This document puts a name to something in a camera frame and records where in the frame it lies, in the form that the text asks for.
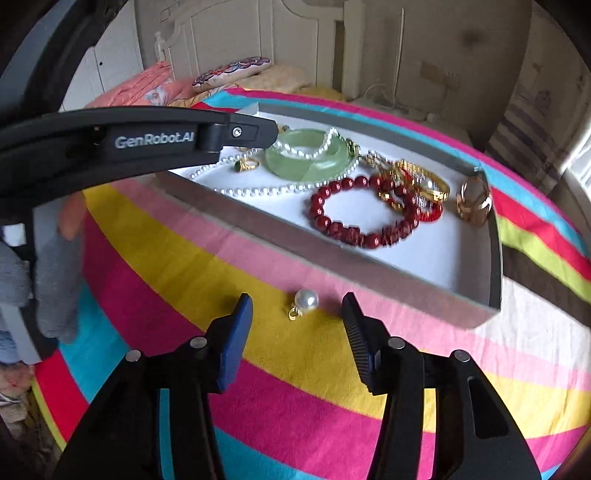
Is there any dark red bead bracelet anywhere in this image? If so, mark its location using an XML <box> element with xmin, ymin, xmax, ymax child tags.
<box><xmin>308</xmin><ymin>174</ymin><xmax>423</xmax><ymax>250</ymax></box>

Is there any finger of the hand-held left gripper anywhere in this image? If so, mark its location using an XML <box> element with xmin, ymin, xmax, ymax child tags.
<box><xmin>198</xmin><ymin>114</ymin><xmax>280</xmax><ymax>154</ymax></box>

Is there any silver chain bracelet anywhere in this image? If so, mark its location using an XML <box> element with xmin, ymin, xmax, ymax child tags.
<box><xmin>360</xmin><ymin>150</ymin><xmax>393</xmax><ymax>171</ymax></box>

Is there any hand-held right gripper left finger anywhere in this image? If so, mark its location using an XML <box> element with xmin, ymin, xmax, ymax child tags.
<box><xmin>52</xmin><ymin>292</ymin><xmax>254</xmax><ymax>480</ymax></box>

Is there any pearl pendant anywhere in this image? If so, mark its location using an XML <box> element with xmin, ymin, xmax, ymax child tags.
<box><xmin>288</xmin><ymin>288</ymin><xmax>320</xmax><ymax>321</ymax></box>

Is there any wall outlet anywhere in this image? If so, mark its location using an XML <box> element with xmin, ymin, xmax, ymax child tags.
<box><xmin>420</xmin><ymin>62</ymin><xmax>462</xmax><ymax>90</ymax></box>

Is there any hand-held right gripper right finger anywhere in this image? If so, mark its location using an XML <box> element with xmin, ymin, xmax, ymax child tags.
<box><xmin>341</xmin><ymin>292</ymin><xmax>542</xmax><ymax>480</ymax></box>

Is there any white headboard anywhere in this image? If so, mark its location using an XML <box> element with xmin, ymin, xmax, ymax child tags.
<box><xmin>154</xmin><ymin>0</ymin><xmax>365</xmax><ymax>88</ymax></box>

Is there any gold bracelet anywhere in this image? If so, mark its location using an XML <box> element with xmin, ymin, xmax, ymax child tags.
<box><xmin>392</xmin><ymin>159</ymin><xmax>451</xmax><ymax>201</ymax></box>

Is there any pile of clothes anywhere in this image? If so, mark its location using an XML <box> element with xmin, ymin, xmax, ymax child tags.
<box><xmin>0</xmin><ymin>323</ymin><xmax>47</xmax><ymax>430</ymax></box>

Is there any white rectangular tray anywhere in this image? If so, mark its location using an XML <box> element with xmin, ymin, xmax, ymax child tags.
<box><xmin>154</xmin><ymin>102</ymin><xmax>503</xmax><ymax>330</ymax></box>

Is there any person's left hand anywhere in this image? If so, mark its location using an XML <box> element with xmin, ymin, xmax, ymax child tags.
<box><xmin>0</xmin><ymin>191</ymin><xmax>87</xmax><ymax>344</ymax></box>

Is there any embroidered pillow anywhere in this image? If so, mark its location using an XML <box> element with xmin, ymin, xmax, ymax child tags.
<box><xmin>191</xmin><ymin>56</ymin><xmax>273</xmax><ymax>93</ymax></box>

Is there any white pearl necklace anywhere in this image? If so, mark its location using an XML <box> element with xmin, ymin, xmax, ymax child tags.
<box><xmin>187</xmin><ymin>127</ymin><xmax>365</xmax><ymax>197</ymax></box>

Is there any red string bracelet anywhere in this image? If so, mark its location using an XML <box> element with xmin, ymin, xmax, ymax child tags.
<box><xmin>379</xmin><ymin>168</ymin><xmax>444</xmax><ymax>222</ymax></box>

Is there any patterned curtain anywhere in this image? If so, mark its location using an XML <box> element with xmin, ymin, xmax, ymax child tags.
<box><xmin>485</xmin><ymin>60</ymin><xmax>591</xmax><ymax>195</ymax></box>

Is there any orange pink quilt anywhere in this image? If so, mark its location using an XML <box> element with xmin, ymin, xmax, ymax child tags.
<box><xmin>85</xmin><ymin>61</ymin><xmax>195</xmax><ymax>109</ymax></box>

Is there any amber ring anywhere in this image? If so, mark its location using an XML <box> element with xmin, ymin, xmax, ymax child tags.
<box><xmin>456</xmin><ymin>176</ymin><xmax>494</xmax><ymax>226</ymax></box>

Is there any beige fuzzy blanket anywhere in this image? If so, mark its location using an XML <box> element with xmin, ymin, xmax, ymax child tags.
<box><xmin>240</xmin><ymin>65</ymin><xmax>347</xmax><ymax>100</ymax></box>

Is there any green jade bangle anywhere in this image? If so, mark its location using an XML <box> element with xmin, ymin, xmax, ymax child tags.
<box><xmin>264</xmin><ymin>129</ymin><xmax>361</xmax><ymax>182</ymax></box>

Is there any white cable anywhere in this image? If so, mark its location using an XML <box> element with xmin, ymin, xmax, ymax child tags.
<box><xmin>365</xmin><ymin>7</ymin><xmax>407</xmax><ymax>112</ymax></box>

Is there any colourful striped blanket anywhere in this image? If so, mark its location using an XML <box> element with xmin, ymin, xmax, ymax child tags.
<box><xmin>30</xmin><ymin>88</ymin><xmax>591</xmax><ymax>480</ymax></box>

